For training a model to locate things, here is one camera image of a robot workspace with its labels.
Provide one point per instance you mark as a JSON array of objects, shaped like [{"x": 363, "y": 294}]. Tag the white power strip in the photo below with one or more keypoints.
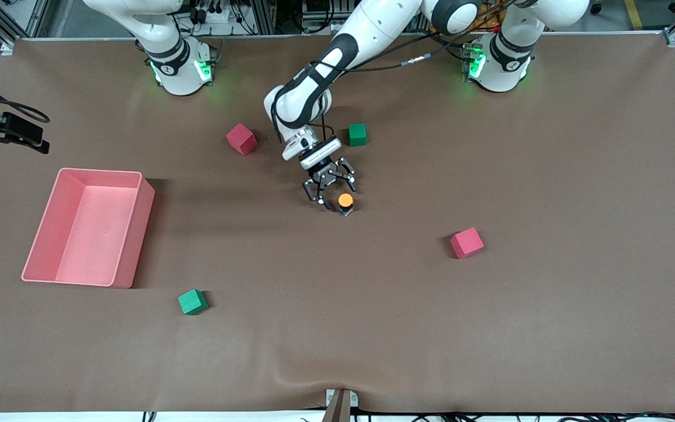
[{"x": 214, "y": 16}]

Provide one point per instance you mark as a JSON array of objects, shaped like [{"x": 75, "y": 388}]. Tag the orange capped push button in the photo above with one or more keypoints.
[{"x": 345, "y": 200}]

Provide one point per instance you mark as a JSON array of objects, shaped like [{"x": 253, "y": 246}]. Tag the white socket strip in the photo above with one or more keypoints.
[{"x": 333, "y": 27}]

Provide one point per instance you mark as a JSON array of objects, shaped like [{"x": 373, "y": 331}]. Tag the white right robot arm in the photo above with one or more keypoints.
[{"x": 176, "y": 70}]

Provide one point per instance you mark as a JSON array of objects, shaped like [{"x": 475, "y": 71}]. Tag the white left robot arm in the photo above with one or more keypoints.
[{"x": 367, "y": 29}]

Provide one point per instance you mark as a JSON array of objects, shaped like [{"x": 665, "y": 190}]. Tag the brown table mat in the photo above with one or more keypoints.
[{"x": 337, "y": 328}]

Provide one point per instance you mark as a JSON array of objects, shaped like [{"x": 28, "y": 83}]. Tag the green foam cube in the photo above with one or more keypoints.
[
  {"x": 191, "y": 302},
  {"x": 357, "y": 135}
]

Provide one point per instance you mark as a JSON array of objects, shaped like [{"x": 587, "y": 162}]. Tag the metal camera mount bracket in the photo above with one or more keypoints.
[{"x": 340, "y": 407}]

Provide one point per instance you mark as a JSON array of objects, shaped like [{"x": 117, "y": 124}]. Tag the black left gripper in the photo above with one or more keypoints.
[{"x": 327, "y": 172}]

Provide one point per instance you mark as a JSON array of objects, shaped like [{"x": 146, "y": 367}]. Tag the pink plastic bin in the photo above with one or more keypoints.
[{"x": 97, "y": 246}]

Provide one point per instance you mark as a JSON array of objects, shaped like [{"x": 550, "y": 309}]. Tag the aluminium frame post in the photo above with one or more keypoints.
[{"x": 264, "y": 17}]

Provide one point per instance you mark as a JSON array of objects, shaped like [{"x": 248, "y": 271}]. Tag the pink foam cube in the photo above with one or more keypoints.
[
  {"x": 466, "y": 243},
  {"x": 241, "y": 139}
]

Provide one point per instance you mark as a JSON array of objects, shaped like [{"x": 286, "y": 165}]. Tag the orange snack bag pile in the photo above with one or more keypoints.
[{"x": 490, "y": 24}]

